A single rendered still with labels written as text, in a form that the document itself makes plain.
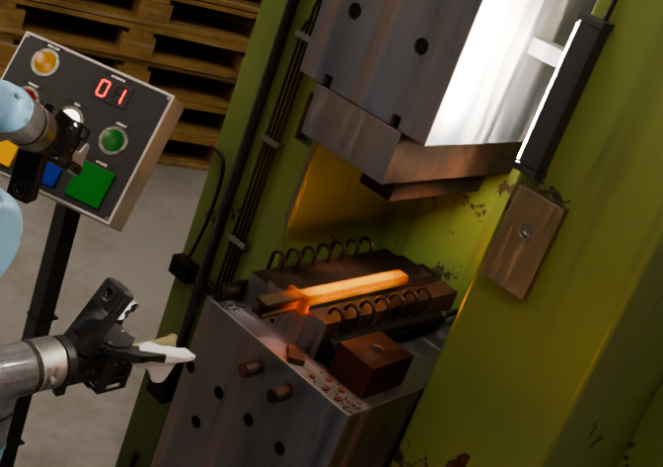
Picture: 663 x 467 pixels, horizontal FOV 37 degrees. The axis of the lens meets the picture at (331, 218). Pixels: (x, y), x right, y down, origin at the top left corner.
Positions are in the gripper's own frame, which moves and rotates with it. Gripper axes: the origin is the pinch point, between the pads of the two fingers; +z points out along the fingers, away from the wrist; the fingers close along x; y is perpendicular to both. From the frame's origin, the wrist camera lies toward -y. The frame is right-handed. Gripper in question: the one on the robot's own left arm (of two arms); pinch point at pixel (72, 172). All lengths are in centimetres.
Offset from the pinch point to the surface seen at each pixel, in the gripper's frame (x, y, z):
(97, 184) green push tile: -1.4, 0.6, 9.6
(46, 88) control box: 17.3, 13.5, 10.3
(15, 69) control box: 25.0, 14.3, 10.3
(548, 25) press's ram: -67, 55, -9
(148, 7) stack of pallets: 107, 97, 233
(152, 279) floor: 38, -10, 194
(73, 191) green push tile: 2.2, -2.5, 9.6
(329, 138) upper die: -41.2, 23.4, -5.3
